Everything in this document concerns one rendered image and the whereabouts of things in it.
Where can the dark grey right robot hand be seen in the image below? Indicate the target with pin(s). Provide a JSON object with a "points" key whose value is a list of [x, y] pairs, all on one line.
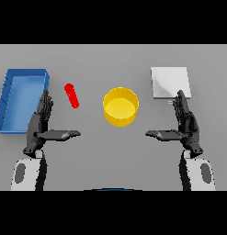
{"points": [[188, 127]]}

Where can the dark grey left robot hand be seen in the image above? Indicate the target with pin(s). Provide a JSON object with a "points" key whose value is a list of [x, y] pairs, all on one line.
{"points": [[38, 127]]}

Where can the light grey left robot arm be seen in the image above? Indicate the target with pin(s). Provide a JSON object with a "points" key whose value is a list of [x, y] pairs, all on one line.
{"points": [[27, 173]]}

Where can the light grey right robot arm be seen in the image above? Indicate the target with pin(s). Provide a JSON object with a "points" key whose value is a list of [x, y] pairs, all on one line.
{"points": [[197, 173]]}

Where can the red beaker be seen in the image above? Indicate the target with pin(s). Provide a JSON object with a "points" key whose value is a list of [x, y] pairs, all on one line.
{"points": [[72, 95]]}

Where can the pale square scale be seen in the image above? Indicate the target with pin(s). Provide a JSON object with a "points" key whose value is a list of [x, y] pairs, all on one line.
{"points": [[170, 82]]}

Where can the yellow bowl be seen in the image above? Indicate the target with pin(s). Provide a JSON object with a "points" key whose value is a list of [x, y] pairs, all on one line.
{"points": [[120, 107]]}

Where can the blue tray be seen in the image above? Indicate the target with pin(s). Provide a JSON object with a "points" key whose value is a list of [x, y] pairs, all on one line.
{"points": [[21, 101]]}

